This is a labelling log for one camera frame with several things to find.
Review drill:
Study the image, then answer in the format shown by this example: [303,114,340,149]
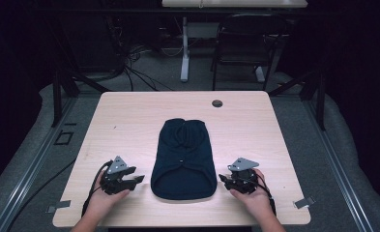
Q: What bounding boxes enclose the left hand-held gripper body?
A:
[99,156,132,196]

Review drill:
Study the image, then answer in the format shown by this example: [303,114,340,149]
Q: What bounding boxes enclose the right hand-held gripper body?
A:
[227,157,260,195]

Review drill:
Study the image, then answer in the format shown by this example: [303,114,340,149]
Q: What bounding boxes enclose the dark navy pet garment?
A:
[150,117,219,201]

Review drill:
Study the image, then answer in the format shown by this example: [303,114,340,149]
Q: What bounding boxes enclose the person's left hand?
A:
[88,172,132,218]

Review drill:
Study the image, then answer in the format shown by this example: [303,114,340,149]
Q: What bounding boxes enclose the person's right hand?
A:
[229,168,273,218]

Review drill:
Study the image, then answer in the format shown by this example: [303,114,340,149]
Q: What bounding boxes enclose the grey tape strip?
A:
[293,196,316,210]
[45,199,72,214]

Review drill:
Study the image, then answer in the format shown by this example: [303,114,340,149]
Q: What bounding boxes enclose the black metal stand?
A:
[268,69,327,131]
[45,13,112,129]

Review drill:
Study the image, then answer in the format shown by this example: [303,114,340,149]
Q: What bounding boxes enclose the black folding chair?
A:
[210,13,289,92]

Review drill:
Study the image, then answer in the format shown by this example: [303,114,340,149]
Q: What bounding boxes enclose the white desk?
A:
[161,0,308,83]

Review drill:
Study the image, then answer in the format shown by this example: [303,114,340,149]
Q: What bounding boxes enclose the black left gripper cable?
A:
[81,159,114,218]

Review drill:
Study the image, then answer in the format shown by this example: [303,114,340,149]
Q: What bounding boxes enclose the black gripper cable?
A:
[81,159,114,218]
[254,168,278,217]

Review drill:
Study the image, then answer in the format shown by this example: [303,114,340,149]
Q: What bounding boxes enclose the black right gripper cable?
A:
[254,168,278,217]

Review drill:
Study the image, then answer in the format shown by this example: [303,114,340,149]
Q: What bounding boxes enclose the black floor cable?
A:
[5,158,78,232]

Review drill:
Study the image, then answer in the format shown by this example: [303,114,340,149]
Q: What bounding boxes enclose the aluminium floor rail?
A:
[302,98,375,232]
[0,96,79,232]

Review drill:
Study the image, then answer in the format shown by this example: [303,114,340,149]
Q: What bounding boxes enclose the bundle of floor cables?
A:
[103,13,176,93]

